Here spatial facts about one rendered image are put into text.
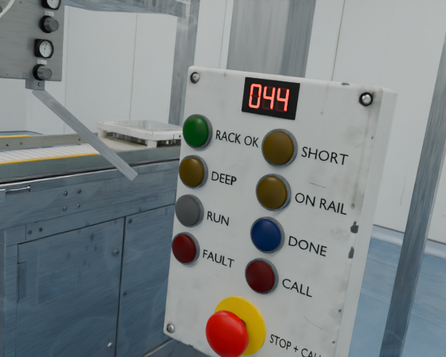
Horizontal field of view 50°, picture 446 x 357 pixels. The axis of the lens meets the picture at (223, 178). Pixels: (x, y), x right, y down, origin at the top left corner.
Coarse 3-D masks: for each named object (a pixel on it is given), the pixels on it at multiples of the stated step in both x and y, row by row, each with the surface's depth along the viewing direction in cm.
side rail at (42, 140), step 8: (32, 136) 133; (40, 136) 135; (48, 136) 137; (56, 136) 139; (64, 136) 142; (72, 136) 144; (80, 136) 147; (0, 144) 125; (8, 144) 127; (16, 144) 129; (24, 144) 131; (32, 144) 133; (40, 144) 136; (48, 144) 138; (56, 144) 140; (64, 144) 143
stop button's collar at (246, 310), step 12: (228, 300) 42; (240, 300) 41; (240, 312) 41; (252, 312) 40; (252, 324) 40; (264, 324) 40; (252, 336) 41; (264, 336) 40; (276, 336) 40; (252, 348) 41
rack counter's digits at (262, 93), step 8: (256, 88) 38; (264, 88) 37; (272, 88) 37; (280, 88) 36; (288, 88) 36; (248, 96) 38; (256, 96) 38; (264, 96) 37; (272, 96) 37; (280, 96) 36; (288, 96) 36; (248, 104) 38; (256, 104) 38; (264, 104) 37; (272, 104) 37; (280, 104) 37; (288, 104) 36; (280, 112) 37
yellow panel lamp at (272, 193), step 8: (272, 176) 37; (264, 184) 38; (272, 184) 37; (280, 184) 37; (264, 192) 38; (272, 192) 37; (280, 192) 37; (264, 200) 38; (272, 200) 37; (280, 200) 37; (272, 208) 38
